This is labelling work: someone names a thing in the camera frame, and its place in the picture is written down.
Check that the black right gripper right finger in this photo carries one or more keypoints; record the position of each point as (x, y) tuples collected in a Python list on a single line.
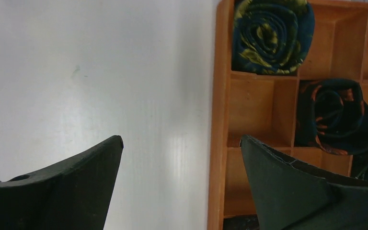
[(290, 194)]

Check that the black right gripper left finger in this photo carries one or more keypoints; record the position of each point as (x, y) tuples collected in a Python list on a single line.
[(72, 194)]

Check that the rolled dark tie bottom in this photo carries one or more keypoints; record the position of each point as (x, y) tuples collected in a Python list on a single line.
[(244, 222)]

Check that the rolled dark tie middle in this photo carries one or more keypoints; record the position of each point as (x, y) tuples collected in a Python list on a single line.
[(332, 116)]

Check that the rolled dark tie top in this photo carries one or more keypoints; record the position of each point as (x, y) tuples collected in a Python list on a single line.
[(271, 37)]

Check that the orange compartment tray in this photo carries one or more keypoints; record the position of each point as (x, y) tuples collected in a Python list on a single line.
[(265, 106)]

